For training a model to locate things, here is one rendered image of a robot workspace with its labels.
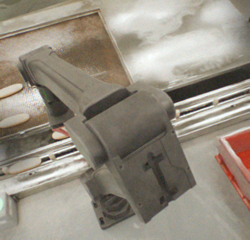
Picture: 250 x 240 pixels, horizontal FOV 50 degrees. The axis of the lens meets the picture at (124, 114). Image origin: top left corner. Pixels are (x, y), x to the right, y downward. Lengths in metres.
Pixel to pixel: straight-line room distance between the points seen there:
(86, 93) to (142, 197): 0.14
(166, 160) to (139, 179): 0.04
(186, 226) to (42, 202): 0.40
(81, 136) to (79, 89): 0.10
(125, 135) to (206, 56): 0.82
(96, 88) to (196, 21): 0.90
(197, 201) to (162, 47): 0.58
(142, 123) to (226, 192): 0.56
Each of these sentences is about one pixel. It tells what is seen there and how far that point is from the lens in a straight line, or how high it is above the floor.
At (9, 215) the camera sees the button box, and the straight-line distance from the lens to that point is 0.81.
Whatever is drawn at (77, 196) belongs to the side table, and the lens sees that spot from 0.82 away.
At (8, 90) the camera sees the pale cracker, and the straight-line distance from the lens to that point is 1.04.
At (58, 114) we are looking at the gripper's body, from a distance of 0.71.
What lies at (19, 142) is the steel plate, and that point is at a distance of 1.00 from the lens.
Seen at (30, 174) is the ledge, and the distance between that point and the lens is 0.86.
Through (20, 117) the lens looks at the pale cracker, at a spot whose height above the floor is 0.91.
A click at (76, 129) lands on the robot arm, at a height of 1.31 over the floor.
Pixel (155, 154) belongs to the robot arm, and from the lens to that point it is 0.29.
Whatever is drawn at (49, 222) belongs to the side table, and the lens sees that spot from 0.81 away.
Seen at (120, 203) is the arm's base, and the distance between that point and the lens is 0.70.
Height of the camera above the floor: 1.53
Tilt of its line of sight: 48 degrees down
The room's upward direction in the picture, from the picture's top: 10 degrees counter-clockwise
